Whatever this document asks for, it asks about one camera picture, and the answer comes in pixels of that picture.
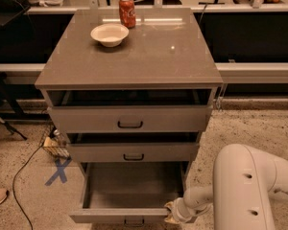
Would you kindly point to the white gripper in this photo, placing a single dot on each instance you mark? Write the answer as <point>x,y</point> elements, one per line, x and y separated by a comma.
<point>180,210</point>

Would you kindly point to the grey bottom drawer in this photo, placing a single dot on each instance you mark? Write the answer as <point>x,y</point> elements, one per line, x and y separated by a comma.
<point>129,193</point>

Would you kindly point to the grey drawer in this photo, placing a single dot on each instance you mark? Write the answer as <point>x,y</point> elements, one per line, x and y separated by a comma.
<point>129,193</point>
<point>133,152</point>
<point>130,119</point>

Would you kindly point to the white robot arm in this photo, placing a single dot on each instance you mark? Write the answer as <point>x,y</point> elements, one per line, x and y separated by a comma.
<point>245,179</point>

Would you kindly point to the grey middle drawer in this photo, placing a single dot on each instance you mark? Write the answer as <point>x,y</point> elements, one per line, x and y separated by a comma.
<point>133,152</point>

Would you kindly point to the grey top drawer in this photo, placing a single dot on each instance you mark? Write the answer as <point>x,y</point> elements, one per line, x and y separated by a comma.
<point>130,119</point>

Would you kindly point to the grey drawer cabinet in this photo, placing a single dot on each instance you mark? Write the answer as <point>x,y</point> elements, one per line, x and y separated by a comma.
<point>164,61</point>

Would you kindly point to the blue tape cross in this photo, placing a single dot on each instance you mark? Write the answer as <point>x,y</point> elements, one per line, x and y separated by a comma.
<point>61,165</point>

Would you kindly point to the white bowl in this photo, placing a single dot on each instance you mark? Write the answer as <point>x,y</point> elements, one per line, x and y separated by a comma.
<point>110,35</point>

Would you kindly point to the orange soda can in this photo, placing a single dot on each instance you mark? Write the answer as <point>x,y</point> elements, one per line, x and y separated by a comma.
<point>127,13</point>

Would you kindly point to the black tripod stand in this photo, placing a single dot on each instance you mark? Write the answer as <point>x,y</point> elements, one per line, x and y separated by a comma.
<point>7,99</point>

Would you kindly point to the wire basket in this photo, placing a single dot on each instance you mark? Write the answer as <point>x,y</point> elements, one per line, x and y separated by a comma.
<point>53,143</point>

